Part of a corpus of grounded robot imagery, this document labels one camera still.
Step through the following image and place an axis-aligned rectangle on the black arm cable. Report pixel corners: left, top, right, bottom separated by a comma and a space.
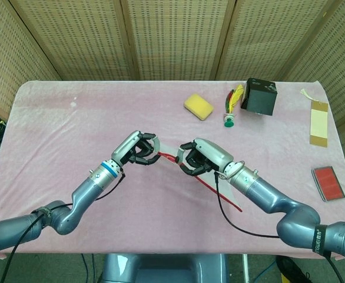
0, 172, 127, 283
213, 172, 345, 283

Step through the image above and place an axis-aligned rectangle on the red ink pad case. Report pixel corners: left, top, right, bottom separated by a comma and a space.
311, 166, 345, 203

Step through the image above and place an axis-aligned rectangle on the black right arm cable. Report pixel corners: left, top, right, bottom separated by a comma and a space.
213, 172, 345, 283

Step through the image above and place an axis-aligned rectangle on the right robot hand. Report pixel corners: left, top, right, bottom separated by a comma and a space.
177, 137, 235, 177

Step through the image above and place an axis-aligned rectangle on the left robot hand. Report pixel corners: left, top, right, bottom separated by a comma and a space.
111, 130, 163, 166

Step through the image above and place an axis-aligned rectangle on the yellow sponge green underside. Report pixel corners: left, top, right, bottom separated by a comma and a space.
183, 93, 215, 121

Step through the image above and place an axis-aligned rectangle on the feather shuttlecock green base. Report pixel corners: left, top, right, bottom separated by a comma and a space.
223, 84, 245, 129

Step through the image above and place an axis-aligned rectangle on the pink plush tablecloth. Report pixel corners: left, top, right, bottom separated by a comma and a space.
0, 79, 345, 261

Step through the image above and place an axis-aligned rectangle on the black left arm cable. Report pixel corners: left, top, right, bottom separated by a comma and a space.
0, 172, 127, 283

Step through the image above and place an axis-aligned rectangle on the beige cardboard bookmark with tassel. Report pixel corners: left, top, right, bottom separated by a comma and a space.
300, 88, 330, 147

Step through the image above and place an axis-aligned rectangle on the clear red-zipper mesh pouch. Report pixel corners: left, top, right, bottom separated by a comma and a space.
157, 143, 244, 213

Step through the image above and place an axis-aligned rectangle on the black cardboard box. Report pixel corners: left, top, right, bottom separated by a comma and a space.
240, 77, 278, 116

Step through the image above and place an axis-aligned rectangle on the woven bamboo folding screen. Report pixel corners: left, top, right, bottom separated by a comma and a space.
0, 0, 345, 124

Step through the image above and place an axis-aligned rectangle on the blue-grey robot torso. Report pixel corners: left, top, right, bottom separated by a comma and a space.
97, 252, 231, 283

